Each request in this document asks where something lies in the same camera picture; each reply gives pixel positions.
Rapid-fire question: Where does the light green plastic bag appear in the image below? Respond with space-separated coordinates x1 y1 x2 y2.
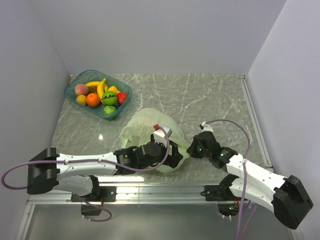
120 108 190 173

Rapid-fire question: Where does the green apple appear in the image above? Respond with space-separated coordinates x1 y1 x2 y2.
101 91 118 106

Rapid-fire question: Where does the yellow fruit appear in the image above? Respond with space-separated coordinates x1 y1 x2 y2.
96 78 108 100

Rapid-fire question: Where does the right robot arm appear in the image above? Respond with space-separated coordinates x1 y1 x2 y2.
187 131 314 230

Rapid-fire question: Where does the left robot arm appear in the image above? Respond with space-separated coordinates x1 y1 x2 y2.
27 136 183 201

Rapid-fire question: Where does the orange fruit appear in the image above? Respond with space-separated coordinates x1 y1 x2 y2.
85 93 101 108

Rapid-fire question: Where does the red strawberry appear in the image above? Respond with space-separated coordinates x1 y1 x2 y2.
117 92 128 105

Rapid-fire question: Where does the yellow pear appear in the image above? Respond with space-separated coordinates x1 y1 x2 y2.
108 85 120 95

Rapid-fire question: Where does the small yellow lemon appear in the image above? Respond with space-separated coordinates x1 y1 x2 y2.
76 94 87 106

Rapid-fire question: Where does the yellow banana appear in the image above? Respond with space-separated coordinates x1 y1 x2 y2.
85 81 101 88

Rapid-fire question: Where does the pink peach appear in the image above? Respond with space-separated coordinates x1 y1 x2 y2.
74 84 89 96

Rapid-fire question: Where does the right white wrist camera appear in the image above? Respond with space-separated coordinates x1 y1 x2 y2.
199 121 214 133

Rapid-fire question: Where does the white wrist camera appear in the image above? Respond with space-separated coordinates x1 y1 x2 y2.
153 124 172 147
199 121 214 133

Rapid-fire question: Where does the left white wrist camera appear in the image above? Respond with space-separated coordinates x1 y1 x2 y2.
153 124 172 147

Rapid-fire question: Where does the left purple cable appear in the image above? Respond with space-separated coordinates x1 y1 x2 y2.
1 126 171 223

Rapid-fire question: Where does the purple cable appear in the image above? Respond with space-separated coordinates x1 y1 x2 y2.
1 126 171 223
203 119 258 240

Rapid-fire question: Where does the aluminium mounting rail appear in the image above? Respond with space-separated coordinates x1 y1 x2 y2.
26 181 292 205

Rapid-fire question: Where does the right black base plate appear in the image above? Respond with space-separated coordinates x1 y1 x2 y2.
200 185 238 202

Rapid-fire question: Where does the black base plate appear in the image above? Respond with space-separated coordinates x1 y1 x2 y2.
200 185 238 202
82 186 117 203

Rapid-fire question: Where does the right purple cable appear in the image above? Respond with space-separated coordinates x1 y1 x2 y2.
203 119 258 240

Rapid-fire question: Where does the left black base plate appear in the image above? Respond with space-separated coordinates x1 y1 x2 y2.
82 186 117 203

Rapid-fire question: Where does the right side aluminium rail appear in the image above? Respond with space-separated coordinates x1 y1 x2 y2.
238 75 274 172

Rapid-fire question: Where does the black box under rail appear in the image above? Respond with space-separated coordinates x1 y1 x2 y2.
80 203 103 217

